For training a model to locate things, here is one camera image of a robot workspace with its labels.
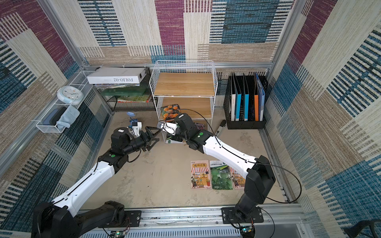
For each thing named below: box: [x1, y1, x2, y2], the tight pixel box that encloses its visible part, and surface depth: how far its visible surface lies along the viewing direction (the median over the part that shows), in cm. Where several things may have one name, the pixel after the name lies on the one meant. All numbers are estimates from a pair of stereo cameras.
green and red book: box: [117, 94, 151, 104], surface depth 103 cm
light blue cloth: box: [56, 105, 80, 131], surface depth 70 cm
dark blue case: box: [43, 106, 67, 126], surface depth 67 cm
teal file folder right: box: [243, 72, 250, 122], surface depth 95 cm
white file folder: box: [230, 72, 237, 122], surface depth 96 cm
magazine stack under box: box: [93, 83, 141, 89], surface depth 82 cm
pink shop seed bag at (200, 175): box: [190, 159, 212, 190], surface depth 89 cm
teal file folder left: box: [232, 72, 242, 122], surface depth 93 cm
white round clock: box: [56, 85, 84, 106], surface depth 76 cm
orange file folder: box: [254, 95, 259, 122], surface depth 96 cm
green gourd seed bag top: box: [209, 160, 234, 190], surface depth 89 cm
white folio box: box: [86, 66, 148, 85], surface depth 81 cm
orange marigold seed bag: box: [160, 104, 182, 121], surface depth 86 cm
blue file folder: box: [254, 72, 266, 121], surface depth 93 cm
